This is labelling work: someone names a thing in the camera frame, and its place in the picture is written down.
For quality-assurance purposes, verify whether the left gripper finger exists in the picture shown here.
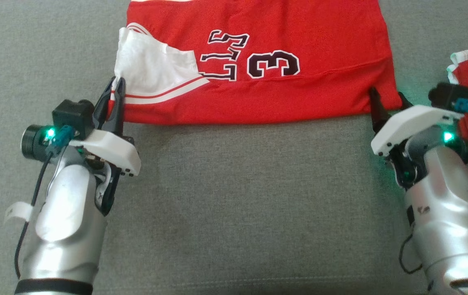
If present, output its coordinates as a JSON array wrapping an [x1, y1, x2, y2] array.
[[109, 77, 127, 137], [92, 79, 116, 132]]

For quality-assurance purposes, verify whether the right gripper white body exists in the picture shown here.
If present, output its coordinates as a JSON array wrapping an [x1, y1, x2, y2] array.
[[371, 105, 468, 165]]

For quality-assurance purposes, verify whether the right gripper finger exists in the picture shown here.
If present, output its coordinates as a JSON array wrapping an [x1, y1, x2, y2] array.
[[397, 92, 414, 111], [369, 86, 389, 134]]

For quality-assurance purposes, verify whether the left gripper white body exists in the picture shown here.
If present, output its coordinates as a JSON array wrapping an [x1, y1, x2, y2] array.
[[20, 125, 142, 177]]

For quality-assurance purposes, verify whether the red basketball jersey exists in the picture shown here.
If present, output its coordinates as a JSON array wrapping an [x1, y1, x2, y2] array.
[[113, 0, 403, 126]]

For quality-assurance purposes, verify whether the white cable label tag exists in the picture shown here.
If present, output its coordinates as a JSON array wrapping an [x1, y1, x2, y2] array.
[[4, 201, 34, 224]]

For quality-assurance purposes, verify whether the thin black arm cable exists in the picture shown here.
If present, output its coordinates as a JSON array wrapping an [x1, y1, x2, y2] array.
[[398, 233, 423, 275]]

